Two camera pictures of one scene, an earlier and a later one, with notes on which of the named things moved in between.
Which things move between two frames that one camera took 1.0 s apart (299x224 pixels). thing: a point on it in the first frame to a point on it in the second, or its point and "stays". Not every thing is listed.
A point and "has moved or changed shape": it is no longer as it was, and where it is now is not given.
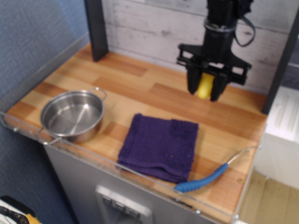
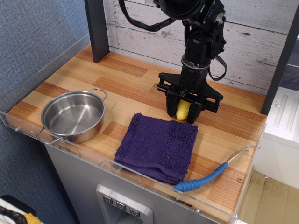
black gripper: x=216 y=56 to x=193 y=85
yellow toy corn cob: x=205 y=88 has moved or changed shape
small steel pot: x=74 y=116 stays
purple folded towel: x=159 y=147 stays
